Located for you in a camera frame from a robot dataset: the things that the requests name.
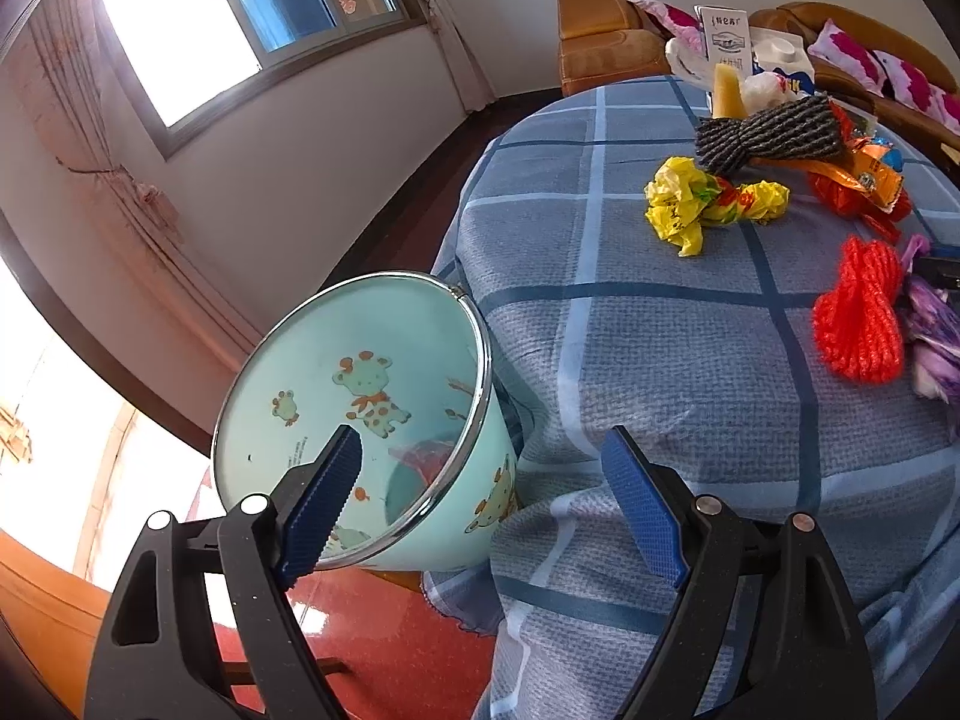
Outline white plastic bag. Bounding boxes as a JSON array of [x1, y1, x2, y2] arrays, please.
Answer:
[[665, 34, 715, 85]]

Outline grey knitted cloth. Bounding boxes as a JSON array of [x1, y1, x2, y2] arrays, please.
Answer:
[[694, 92, 848, 175]]

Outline orange snack wrapper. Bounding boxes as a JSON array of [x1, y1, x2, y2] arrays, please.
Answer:
[[844, 131, 906, 212]]

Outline yellow sponge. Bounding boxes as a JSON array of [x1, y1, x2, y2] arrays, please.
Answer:
[[711, 64, 745, 119]]

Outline brown leather sofa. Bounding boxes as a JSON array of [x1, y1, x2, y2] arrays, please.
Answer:
[[750, 1, 960, 158]]

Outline pink floral pillow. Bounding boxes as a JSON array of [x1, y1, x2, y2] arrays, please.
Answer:
[[874, 51, 952, 122], [628, 0, 704, 44], [806, 19, 891, 96]]

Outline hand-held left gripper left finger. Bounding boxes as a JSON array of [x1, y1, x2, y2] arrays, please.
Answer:
[[82, 424, 365, 720]]

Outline brown leather armchair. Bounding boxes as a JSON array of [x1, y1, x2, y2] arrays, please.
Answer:
[[556, 0, 676, 98]]

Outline window with grey frame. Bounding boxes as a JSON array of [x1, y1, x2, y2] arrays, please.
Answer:
[[90, 0, 410, 157]]

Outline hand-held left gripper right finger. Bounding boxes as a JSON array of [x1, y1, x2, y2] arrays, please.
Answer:
[[600, 425, 878, 720]]

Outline red yarn bundle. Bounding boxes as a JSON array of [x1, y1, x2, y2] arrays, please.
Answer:
[[812, 236, 906, 383]]

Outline purple plastic bag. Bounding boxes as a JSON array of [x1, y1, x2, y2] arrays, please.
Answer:
[[896, 234, 960, 400]]

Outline white paper carton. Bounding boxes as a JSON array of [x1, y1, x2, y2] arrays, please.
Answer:
[[694, 4, 753, 77]]

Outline blue checked tablecloth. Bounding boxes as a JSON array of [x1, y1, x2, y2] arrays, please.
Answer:
[[420, 75, 960, 720]]

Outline blue and white milk carton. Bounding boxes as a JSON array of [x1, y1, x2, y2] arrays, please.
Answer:
[[750, 26, 817, 96]]

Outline mint green cartoon bucket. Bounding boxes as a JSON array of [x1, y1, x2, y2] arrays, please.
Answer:
[[212, 271, 522, 572]]

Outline yellow crumpled wrapper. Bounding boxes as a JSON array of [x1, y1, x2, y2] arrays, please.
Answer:
[[645, 156, 791, 257]]

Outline pale pink curtain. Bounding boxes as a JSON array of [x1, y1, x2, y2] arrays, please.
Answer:
[[390, 0, 497, 115], [0, 0, 263, 380]]

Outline red plastic wrapper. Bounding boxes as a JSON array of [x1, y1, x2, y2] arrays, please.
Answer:
[[806, 103, 912, 242]]

